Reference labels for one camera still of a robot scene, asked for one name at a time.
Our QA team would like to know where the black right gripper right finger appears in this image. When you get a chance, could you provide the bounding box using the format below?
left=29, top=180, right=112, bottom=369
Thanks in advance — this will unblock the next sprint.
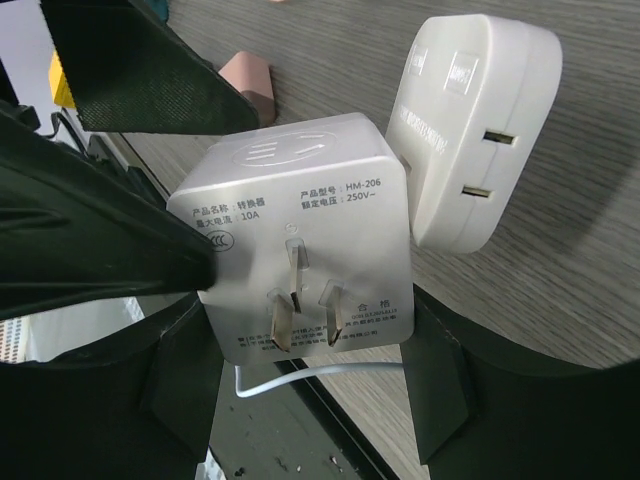
left=401, top=297, right=639, bottom=479

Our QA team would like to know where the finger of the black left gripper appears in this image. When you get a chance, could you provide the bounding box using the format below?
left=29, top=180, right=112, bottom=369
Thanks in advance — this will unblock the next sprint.
left=40, top=1, right=259, bottom=135
left=1, top=102, right=215, bottom=320

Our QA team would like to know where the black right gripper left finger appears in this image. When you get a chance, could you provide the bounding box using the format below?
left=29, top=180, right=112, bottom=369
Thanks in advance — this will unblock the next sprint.
left=1, top=294, right=222, bottom=479

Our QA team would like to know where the yellow cube plug adapter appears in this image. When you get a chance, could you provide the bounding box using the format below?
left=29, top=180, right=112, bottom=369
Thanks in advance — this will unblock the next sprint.
left=48, top=50, right=76, bottom=109

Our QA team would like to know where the small pink charger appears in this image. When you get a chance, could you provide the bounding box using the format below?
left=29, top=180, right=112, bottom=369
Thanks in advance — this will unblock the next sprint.
left=219, top=51, right=276, bottom=127

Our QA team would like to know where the thin white blue cable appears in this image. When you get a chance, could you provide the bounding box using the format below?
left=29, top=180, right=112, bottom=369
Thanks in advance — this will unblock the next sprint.
left=233, top=360, right=404, bottom=400

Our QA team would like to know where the white cube socket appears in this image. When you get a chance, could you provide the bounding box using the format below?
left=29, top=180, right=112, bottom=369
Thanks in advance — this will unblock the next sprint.
left=167, top=113, right=414, bottom=366

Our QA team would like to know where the white three pin cord plug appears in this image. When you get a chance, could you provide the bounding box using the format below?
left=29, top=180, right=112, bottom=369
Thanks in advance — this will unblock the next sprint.
left=385, top=14, right=563, bottom=254

